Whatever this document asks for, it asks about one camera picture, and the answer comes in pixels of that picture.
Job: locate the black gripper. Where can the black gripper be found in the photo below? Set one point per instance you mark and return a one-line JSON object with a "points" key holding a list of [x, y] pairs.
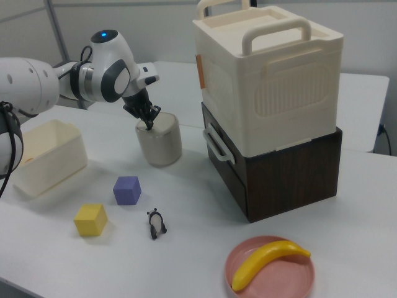
{"points": [[136, 104]]}

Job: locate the beige trash can lid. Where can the beige trash can lid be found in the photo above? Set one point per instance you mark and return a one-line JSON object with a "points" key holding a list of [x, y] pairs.
{"points": [[166, 122]]}

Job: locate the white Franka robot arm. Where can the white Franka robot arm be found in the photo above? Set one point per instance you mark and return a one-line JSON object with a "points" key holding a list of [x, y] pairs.
{"points": [[31, 83]]}

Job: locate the beige trash can body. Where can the beige trash can body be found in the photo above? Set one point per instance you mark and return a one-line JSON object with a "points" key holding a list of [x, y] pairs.
{"points": [[161, 149]]}

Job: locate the orange tag on box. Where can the orange tag on box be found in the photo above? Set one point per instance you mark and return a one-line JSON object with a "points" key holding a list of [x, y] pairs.
{"points": [[200, 71]]}

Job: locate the purple foam cube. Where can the purple foam cube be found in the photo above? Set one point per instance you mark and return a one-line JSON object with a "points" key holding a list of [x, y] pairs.
{"points": [[125, 194]]}

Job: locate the cream plastic open container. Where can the cream plastic open container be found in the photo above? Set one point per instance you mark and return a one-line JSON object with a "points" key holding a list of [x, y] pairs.
{"points": [[56, 161]]}

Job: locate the toy panda figure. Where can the toy panda figure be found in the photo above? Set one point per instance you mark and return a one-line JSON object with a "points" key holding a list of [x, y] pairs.
{"points": [[156, 223]]}

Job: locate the yellow foam cube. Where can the yellow foam cube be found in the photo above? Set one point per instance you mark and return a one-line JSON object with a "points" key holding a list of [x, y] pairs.
{"points": [[88, 225]]}

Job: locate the cream plastic storage box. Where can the cream plastic storage box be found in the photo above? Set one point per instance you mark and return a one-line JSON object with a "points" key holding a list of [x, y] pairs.
{"points": [[279, 93]]}

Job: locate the dark wood drawer cabinet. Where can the dark wood drawer cabinet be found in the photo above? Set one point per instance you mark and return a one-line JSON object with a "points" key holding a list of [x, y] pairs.
{"points": [[288, 186]]}

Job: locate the black pole stand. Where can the black pole stand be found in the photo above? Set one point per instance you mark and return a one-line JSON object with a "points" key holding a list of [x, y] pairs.
{"points": [[254, 2]]}

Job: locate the yellow toy banana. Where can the yellow toy banana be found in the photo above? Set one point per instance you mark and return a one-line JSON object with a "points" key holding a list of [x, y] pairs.
{"points": [[263, 260]]}

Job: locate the pink plate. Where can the pink plate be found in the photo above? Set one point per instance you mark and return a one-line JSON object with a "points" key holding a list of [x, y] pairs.
{"points": [[279, 279]]}

